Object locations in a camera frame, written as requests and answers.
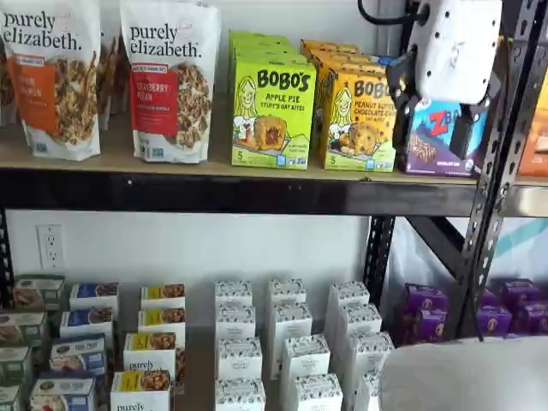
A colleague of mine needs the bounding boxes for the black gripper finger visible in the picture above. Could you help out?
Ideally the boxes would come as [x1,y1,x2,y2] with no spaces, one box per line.
[386,45,420,115]
[448,101,490,158]

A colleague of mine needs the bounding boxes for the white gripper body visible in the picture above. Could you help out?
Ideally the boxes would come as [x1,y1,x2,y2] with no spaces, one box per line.
[404,0,504,106]

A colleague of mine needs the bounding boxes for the green Bobo's apple pie box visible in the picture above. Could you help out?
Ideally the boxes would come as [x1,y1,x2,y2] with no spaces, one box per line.
[228,28,292,48]
[230,59,317,169]
[230,49,307,72]
[229,39,300,59]

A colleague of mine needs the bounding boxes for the yellow Bobo's peanut butter box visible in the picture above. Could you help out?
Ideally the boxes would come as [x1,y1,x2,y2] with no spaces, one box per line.
[307,47,373,65]
[314,57,389,82]
[301,39,359,55]
[319,68,402,173]

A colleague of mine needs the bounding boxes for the orange snack box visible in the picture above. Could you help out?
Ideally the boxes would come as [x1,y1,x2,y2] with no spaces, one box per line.
[516,100,548,176]

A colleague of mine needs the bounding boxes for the grey metal shelf beam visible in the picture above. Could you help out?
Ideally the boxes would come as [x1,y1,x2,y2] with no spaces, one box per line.
[509,174,548,219]

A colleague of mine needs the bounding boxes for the black diagonal shelf brace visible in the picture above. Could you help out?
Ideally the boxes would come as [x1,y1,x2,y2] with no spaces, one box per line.
[405,216,473,293]

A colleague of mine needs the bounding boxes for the purple snack box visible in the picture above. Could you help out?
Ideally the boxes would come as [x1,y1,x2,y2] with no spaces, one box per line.
[500,278,541,306]
[477,289,502,308]
[515,300,548,336]
[417,308,450,345]
[476,304,514,339]
[405,282,449,312]

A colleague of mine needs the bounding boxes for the white patterned box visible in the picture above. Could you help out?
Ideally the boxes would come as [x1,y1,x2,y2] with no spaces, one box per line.
[217,337,263,382]
[354,372,386,411]
[268,277,307,307]
[328,281,371,339]
[293,372,343,411]
[280,334,331,386]
[271,301,313,380]
[213,280,253,309]
[213,378,266,411]
[344,331,395,399]
[337,302,383,348]
[215,304,257,343]

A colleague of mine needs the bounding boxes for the wooden shelf board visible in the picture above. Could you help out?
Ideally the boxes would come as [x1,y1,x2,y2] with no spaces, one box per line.
[0,273,399,411]
[0,100,480,188]

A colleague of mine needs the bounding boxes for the black metal shelf beam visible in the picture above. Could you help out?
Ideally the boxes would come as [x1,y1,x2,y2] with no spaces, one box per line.
[0,166,480,217]

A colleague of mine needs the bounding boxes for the yellow label granola box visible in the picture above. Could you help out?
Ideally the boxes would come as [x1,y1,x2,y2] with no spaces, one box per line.
[137,307,187,343]
[140,282,187,310]
[110,370,175,411]
[123,331,187,378]

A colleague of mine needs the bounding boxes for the blue oatmeal box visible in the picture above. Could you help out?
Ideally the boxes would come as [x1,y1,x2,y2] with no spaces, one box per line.
[68,281,120,318]
[59,307,115,343]
[28,376,98,411]
[50,333,108,378]

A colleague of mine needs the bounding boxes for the green oatmeal box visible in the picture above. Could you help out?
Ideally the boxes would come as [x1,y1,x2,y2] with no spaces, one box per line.
[12,273,66,312]
[0,311,49,348]
[0,345,33,386]
[0,384,22,411]

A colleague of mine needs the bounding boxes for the white plastic sheet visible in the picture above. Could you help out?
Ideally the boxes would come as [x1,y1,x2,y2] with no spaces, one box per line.
[391,217,548,286]

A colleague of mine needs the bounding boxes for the red label granola bag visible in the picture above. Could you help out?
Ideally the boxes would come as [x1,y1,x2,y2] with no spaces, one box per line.
[119,0,222,164]

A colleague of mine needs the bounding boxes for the purely elizabeth granola bag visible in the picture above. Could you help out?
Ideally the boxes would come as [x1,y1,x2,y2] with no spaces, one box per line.
[0,42,21,128]
[97,30,119,130]

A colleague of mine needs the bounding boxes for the orange label granola bag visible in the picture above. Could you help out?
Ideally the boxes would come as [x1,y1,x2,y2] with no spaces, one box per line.
[0,0,103,162]

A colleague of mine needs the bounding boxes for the black cable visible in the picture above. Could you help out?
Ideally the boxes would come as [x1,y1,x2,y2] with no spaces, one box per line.
[357,0,429,27]

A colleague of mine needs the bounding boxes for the grey perforated shelf post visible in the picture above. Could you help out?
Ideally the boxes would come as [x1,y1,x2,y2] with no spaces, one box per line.
[464,0,548,342]

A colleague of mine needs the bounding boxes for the black perforated shelf post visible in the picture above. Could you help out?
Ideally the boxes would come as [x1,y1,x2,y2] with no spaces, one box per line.
[366,16,425,310]
[0,208,14,310]

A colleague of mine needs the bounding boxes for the white wall outlet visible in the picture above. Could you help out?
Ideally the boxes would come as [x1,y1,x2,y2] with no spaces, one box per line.
[36,223,66,271]

